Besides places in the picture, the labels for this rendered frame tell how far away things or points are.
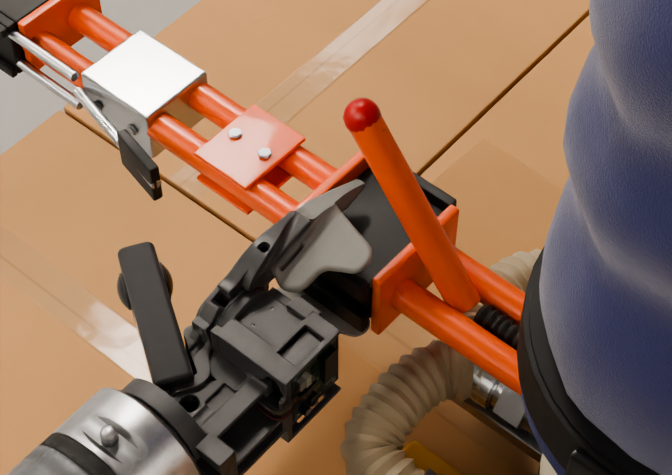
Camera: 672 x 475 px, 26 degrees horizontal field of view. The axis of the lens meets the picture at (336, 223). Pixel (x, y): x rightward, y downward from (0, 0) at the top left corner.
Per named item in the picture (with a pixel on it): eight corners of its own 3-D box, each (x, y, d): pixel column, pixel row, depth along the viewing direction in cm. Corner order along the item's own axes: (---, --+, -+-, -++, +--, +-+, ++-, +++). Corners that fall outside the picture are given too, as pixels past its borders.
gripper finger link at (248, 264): (323, 244, 95) (239, 346, 93) (303, 230, 96) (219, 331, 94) (309, 213, 91) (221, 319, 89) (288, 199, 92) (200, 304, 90)
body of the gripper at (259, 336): (347, 385, 95) (222, 513, 90) (250, 315, 99) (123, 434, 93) (348, 319, 89) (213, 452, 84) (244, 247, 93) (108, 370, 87)
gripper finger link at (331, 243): (418, 219, 95) (329, 328, 92) (348, 174, 97) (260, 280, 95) (411, 198, 92) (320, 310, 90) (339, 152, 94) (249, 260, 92)
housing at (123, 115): (215, 111, 109) (211, 69, 105) (150, 163, 106) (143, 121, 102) (149, 67, 112) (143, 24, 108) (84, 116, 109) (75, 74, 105)
